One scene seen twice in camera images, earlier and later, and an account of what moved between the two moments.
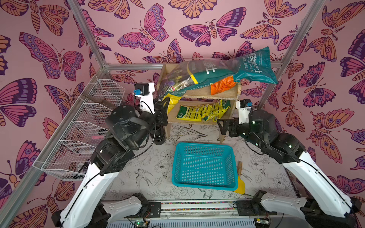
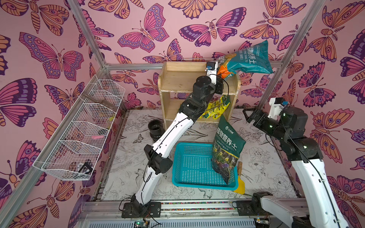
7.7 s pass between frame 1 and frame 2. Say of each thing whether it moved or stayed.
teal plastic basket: stayed
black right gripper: moved
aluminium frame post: stayed
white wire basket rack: stayed
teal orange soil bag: moved
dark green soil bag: moved
